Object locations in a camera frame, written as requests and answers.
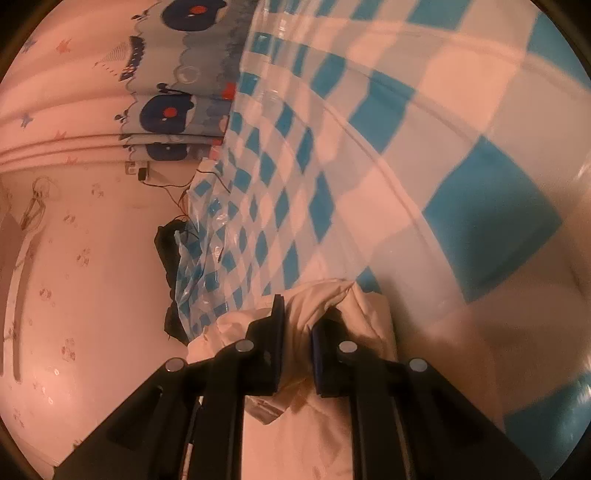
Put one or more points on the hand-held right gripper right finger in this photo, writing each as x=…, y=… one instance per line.
x=319, y=367

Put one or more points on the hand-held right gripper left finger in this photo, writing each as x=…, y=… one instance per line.
x=272, y=350

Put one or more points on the white quilted jacket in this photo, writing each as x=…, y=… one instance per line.
x=300, y=438

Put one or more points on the black cloth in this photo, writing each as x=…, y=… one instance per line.
x=166, y=249

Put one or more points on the blue checkered plastic bed cover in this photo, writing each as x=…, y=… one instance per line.
x=415, y=138

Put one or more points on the whale print curtain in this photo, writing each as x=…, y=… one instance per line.
x=184, y=92

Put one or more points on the white wall socket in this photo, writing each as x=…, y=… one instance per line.
x=143, y=173

